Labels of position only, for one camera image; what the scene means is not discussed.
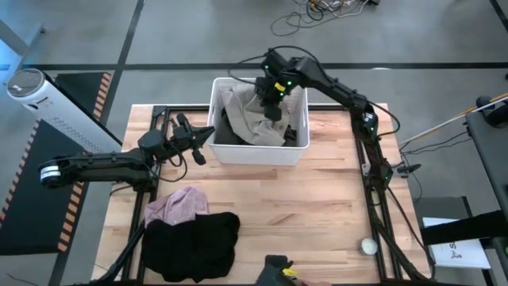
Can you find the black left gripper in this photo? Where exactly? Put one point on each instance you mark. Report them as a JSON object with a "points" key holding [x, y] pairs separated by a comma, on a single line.
{"points": [[184, 137]]}

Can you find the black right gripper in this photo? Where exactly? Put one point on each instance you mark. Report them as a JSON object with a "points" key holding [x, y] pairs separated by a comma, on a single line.
{"points": [[274, 89]]}

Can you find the grey beige garment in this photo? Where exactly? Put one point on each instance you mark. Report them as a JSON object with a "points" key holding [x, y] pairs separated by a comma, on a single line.
{"points": [[246, 115]]}

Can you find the white perforated plastic laundry basket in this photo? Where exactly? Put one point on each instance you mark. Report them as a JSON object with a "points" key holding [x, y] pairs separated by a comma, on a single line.
{"points": [[258, 157]]}

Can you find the pale pink garment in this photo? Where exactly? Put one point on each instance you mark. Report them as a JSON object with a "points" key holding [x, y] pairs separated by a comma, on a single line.
{"points": [[174, 206]]}

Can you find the large black garment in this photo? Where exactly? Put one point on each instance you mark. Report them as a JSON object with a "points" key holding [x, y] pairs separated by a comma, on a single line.
{"points": [[190, 250]]}

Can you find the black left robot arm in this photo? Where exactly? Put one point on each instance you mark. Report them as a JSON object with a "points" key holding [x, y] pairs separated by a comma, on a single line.
{"points": [[99, 165]]}

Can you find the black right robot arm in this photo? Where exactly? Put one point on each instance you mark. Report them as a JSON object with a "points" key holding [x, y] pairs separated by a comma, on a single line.
{"points": [[337, 91]]}

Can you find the small black striped-edge floor mat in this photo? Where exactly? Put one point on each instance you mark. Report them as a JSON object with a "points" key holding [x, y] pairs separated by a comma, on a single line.
{"points": [[79, 87]]}

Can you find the white tower air purifier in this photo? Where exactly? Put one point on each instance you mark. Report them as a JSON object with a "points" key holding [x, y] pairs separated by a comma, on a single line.
{"points": [[59, 111]]}

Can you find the black table clamp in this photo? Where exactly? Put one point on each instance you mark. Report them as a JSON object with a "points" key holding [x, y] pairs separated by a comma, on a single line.
{"points": [[409, 168]]}

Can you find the black device with yellow label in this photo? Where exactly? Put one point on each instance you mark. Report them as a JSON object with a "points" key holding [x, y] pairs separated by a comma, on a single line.
{"points": [[274, 274]]}

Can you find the small white ball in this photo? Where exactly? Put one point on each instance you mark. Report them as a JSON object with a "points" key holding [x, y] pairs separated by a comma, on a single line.
{"points": [[369, 246]]}

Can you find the thin white rod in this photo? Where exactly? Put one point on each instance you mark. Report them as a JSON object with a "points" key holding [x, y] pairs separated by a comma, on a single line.
{"points": [[444, 124]]}

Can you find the large black striped-edge floor mat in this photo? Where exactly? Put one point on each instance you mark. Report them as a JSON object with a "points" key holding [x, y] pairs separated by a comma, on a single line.
{"points": [[24, 214]]}

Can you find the black flat beam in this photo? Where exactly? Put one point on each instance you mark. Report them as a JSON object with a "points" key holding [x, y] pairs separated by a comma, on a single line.
{"points": [[460, 230]]}

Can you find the black desk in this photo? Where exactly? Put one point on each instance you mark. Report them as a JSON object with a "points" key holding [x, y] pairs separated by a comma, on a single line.
{"points": [[492, 151]]}

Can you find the black round device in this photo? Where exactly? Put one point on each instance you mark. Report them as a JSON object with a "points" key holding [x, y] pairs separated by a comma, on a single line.
{"points": [[496, 113]]}

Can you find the white paper sheet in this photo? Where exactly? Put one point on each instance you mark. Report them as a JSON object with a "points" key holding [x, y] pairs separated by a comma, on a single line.
{"points": [[456, 254]]}

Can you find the black aluminium table frame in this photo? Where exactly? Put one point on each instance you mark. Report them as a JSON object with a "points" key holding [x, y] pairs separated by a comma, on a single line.
{"points": [[198, 108]]}

